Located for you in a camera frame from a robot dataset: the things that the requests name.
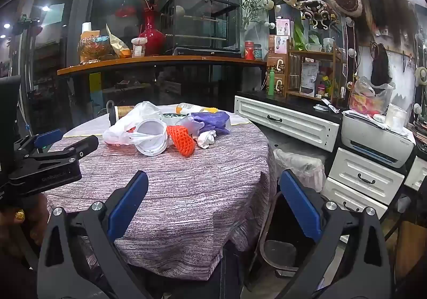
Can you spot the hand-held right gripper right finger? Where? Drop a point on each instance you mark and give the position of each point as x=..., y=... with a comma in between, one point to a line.
x=300, y=209

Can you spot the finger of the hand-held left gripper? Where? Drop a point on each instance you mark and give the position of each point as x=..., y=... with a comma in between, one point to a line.
x=83, y=149
x=50, y=139

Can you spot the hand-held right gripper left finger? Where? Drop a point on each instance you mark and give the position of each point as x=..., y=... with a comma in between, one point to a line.
x=128, y=209

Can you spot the dark trash bin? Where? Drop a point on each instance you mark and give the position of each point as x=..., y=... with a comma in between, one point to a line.
x=277, y=249

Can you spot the red gold patterned canister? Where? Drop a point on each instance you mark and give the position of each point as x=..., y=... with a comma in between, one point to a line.
x=125, y=109

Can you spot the white tissue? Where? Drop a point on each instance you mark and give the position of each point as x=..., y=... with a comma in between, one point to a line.
x=206, y=139

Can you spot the yellow foam net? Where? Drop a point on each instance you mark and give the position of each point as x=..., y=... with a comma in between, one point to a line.
x=212, y=109

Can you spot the person's left hand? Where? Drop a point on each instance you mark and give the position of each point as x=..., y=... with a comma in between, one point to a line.
x=20, y=215

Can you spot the white plastic bag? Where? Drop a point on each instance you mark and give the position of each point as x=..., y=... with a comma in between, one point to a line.
x=116, y=134

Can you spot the bin with clear liner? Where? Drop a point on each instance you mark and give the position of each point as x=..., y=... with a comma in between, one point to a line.
x=300, y=165

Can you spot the purple grey tablecloth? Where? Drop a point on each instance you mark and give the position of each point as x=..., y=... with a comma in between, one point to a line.
x=186, y=192

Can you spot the white drawer chest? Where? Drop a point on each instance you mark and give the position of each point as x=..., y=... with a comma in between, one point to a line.
x=363, y=169

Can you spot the orange foam net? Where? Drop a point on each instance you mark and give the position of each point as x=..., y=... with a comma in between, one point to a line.
x=181, y=142

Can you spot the white wide drawer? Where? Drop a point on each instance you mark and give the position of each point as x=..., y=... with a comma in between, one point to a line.
x=287, y=120

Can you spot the patterned glass bowl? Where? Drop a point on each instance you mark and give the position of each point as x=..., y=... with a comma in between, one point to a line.
x=95, y=49

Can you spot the white printer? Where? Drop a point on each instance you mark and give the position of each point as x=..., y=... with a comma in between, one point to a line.
x=377, y=142

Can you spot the yellow snack bag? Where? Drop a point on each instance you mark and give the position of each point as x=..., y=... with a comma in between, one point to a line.
x=118, y=45

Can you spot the wooden counter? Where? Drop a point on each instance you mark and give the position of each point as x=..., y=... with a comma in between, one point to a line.
x=150, y=61

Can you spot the white bottle orange label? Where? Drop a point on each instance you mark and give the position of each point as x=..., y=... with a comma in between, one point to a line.
x=186, y=107

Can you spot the white snack cup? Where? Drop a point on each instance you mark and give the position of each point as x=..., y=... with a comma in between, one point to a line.
x=139, y=49

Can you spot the brown cardboard box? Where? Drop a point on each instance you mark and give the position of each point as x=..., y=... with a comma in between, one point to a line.
x=410, y=242

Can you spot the white narrow drawer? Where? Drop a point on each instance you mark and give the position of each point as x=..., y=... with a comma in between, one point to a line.
x=417, y=174

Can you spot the brown box white logo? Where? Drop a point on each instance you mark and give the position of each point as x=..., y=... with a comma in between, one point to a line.
x=278, y=64
x=281, y=85

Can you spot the clear bag of snacks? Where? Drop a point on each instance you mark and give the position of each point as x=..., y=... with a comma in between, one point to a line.
x=367, y=102

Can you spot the green bottle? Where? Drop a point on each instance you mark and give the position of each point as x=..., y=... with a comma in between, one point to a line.
x=271, y=84

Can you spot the red vase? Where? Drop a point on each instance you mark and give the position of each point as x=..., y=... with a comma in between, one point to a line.
x=151, y=39

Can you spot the white dark pouch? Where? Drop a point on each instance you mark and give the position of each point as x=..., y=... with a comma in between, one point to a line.
x=308, y=79

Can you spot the white plastic container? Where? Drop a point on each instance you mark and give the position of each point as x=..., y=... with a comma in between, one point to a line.
x=396, y=117

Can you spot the wooden shelf rack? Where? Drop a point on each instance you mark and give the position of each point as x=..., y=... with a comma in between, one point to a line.
x=313, y=52

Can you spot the teal jar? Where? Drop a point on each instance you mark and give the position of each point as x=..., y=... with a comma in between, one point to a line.
x=258, y=52

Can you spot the red tin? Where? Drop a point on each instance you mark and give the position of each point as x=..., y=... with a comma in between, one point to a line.
x=249, y=50

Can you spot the glass display case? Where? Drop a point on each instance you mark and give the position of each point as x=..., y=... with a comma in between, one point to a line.
x=200, y=25

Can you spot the pink white box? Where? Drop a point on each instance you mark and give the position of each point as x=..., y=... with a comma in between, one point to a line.
x=284, y=27

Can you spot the brown ornate headpiece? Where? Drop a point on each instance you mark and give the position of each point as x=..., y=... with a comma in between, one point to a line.
x=317, y=10

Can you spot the hanging brown wigs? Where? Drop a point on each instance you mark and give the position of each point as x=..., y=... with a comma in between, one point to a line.
x=383, y=9

